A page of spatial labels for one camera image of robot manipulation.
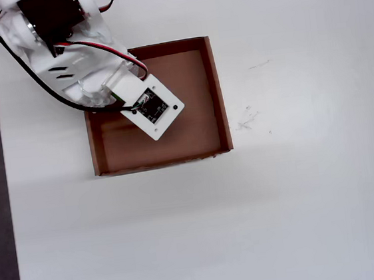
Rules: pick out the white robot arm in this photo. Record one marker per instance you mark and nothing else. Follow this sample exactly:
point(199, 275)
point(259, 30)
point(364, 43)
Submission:
point(12, 38)

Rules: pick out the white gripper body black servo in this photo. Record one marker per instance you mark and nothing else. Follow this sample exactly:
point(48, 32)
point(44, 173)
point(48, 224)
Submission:
point(92, 94)

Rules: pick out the brown cardboard box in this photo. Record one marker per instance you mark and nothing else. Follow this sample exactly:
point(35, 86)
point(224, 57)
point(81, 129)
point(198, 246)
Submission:
point(189, 129)

